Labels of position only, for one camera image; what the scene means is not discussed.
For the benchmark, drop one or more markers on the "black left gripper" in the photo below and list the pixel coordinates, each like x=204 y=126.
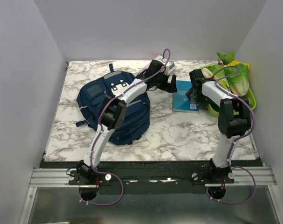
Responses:
x=169 y=87

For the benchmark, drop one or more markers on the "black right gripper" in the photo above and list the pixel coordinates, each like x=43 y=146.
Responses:
x=201 y=103

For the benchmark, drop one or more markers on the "navy blue student backpack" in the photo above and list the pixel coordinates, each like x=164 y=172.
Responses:
x=137 y=116

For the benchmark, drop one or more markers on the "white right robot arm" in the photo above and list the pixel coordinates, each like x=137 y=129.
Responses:
x=235 y=120

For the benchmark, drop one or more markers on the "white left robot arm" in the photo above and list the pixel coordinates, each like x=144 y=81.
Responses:
x=117 y=106

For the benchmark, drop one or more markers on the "teal blue hardcover book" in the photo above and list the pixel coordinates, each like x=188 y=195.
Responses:
x=181 y=103

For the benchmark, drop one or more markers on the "green plastic vegetable tray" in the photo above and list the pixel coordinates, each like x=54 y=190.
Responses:
x=213 y=109

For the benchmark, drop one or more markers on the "white green bok choy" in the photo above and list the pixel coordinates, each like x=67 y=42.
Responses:
x=209 y=72

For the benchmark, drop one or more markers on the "green lettuce head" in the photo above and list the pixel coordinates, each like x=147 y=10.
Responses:
x=239 y=83

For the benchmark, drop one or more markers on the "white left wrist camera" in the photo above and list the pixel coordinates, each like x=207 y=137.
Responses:
x=169 y=68

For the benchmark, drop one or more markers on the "black mounting rail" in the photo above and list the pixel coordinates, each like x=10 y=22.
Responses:
x=141 y=177

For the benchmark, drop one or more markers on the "aluminium frame rail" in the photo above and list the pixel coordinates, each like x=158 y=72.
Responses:
x=42 y=203

